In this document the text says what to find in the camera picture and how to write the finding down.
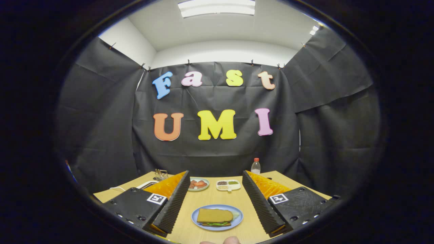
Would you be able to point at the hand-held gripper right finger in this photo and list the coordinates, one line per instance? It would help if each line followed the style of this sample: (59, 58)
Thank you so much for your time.
(261, 206)

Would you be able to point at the white divided condiment tray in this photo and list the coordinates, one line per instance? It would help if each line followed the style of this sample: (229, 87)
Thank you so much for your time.
(234, 187)

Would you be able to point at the pale green round plate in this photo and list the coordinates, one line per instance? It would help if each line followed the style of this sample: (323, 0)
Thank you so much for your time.
(200, 189)

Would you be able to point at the red tomato slice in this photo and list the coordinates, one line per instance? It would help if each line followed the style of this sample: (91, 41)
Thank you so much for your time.
(201, 184)

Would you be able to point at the light blue plate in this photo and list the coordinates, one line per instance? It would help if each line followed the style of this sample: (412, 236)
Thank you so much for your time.
(217, 228)

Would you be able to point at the white toaster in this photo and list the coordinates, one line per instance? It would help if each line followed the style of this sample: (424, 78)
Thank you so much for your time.
(149, 184)

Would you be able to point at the small ceiling light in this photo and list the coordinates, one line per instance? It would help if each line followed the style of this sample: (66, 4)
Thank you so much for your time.
(314, 30)

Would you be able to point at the toasted brown bread slice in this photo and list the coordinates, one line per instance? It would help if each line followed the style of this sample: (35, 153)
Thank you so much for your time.
(215, 215)

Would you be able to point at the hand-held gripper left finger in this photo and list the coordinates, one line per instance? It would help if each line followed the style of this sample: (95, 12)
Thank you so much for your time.
(173, 206)

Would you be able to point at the black backdrop cloth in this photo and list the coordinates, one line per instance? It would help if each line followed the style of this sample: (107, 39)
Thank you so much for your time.
(220, 152)

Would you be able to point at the green lettuce leaf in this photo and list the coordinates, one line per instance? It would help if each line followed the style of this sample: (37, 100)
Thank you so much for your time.
(217, 223)

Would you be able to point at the brown meat patty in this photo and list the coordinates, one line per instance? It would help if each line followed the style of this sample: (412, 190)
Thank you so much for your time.
(192, 184)

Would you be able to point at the clear red-capped water bottle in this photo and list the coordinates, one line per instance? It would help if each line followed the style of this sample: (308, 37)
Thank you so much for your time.
(255, 167)

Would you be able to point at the long ceiling light panel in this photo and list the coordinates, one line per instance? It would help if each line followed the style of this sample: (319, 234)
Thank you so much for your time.
(217, 8)

